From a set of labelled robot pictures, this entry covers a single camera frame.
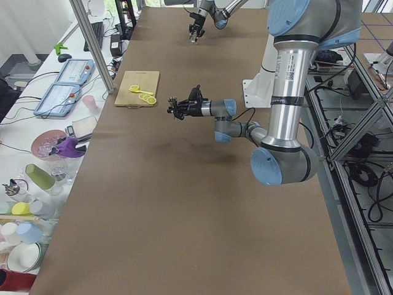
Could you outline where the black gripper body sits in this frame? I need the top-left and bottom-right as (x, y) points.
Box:
(177, 100), (203, 117)
(190, 12), (206, 30)

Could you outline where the clear glass cup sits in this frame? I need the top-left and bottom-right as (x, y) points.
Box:
(190, 33), (198, 43)

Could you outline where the steel measuring jigger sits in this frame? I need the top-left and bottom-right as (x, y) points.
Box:
(168, 96), (177, 107)

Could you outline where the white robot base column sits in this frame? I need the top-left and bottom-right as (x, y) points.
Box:
(243, 34), (278, 108)

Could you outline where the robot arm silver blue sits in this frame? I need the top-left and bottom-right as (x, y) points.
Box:
(189, 0), (247, 43)
(168, 1), (362, 186)

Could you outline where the pink cup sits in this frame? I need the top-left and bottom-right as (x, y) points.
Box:
(82, 95), (98, 112)

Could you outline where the green tall cup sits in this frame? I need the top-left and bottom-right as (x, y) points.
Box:
(25, 163), (55, 191)

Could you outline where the grey blue cup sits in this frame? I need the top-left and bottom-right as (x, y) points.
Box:
(29, 200), (56, 218)

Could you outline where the yellow cup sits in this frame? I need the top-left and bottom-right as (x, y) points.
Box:
(11, 202), (33, 216)

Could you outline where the light blue cup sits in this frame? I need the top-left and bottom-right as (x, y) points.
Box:
(16, 222), (44, 245)

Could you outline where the mint green cup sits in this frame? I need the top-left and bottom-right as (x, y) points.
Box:
(0, 202), (16, 215)

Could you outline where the white cup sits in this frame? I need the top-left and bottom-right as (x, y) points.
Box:
(1, 222), (21, 245)

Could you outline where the lemon slice lower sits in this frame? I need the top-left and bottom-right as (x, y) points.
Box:
(146, 96), (157, 105)

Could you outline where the lemon slice middle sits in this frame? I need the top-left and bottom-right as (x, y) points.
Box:
(142, 95), (152, 101)

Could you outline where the wooden cutting board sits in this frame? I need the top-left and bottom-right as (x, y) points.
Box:
(114, 71), (160, 109)

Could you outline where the black power adapter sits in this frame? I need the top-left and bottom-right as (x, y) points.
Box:
(110, 34), (128, 57)

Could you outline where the white tray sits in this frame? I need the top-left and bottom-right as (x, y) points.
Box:
(72, 116), (97, 140)

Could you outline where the black keyboard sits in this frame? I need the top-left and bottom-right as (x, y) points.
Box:
(90, 22), (104, 49)

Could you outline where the upper blue teach pendant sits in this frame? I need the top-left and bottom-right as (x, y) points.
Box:
(55, 58), (95, 85)

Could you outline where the blue teach pendant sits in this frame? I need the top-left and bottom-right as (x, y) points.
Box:
(55, 58), (95, 85)
(33, 83), (81, 117)

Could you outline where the purple cloth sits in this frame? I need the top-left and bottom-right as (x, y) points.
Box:
(49, 137), (87, 158)

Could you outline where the lower blue teach pendant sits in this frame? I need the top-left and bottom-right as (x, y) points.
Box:
(33, 83), (81, 117)

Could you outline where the black computer mouse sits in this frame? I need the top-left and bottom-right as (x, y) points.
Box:
(58, 53), (72, 63)

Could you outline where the wine glass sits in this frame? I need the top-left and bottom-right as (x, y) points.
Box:
(48, 155), (77, 184)

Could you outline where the pink bowl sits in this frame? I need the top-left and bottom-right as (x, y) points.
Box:
(31, 130), (66, 160)

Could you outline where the glass dispenser bottle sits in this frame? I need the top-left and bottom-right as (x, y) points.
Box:
(2, 179), (34, 203)

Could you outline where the white green rimmed bowl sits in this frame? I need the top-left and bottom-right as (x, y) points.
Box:
(6, 243), (42, 273)

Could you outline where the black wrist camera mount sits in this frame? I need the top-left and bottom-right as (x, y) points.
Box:
(188, 85), (203, 101)

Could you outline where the aluminium frame post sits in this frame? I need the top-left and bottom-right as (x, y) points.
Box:
(69, 0), (114, 94)

